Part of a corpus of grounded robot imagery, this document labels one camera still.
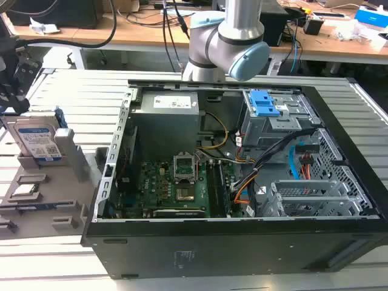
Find hard disk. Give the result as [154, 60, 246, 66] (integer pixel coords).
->
[4, 106, 67, 166]

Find grey metal disk bay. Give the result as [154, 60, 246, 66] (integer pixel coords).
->
[259, 179, 365, 218]

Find crumpled white paper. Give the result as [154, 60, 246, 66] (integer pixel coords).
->
[28, 17, 61, 35]

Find large black box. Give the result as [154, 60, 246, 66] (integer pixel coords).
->
[5, 0, 102, 30]

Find silver CPU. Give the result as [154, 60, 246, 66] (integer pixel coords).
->
[13, 183, 40, 196]

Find grey parts rack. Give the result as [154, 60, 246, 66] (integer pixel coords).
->
[0, 127, 110, 241]

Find wooden desk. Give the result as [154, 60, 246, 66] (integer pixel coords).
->
[11, 5, 388, 59]

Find grey power supply unit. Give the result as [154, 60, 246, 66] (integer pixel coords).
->
[129, 90, 201, 153]

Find green motherboard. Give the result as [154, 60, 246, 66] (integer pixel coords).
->
[109, 157, 238, 219]

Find metal socket cover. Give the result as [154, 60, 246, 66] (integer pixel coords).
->
[172, 153, 199, 185]

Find CPU socket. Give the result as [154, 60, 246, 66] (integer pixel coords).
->
[174, 186, 196, 203]

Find black graphics card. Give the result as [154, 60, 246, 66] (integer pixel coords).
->
[152, 208, 206, 218]

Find black RAM slot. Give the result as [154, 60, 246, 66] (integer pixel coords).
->
[208, 160, 224, 217]
[218, 163, 233, 217]

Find blue plastic drive latch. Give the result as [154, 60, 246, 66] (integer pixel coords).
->
[249, 90, 281, 119]

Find grey metal drive cage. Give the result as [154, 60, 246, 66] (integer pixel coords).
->
[241, 89, 322, 153]

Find black PC case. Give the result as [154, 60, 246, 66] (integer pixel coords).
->
[80, 78, 388, 279]

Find small black box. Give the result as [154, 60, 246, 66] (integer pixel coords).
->
[303, 17, 324, 36]

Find blue and white box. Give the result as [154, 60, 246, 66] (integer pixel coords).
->
[353, 5, 388, 32]

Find thick black cable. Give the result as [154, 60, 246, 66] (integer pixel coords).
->
[16, 0, 118, 49]

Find yellow wires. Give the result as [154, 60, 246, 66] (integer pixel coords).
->
[195, 111, 230, 151]

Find orange wire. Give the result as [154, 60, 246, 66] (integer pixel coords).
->
[232, 187, 253, 204]

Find black cable bundle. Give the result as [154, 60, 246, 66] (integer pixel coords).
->
[229, 127, 316, 192]

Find blue wire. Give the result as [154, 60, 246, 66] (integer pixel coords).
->
[289, 142, 304, 183]

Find power connector with red wires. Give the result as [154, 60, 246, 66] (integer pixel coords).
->
[298, 152, 315, 180]

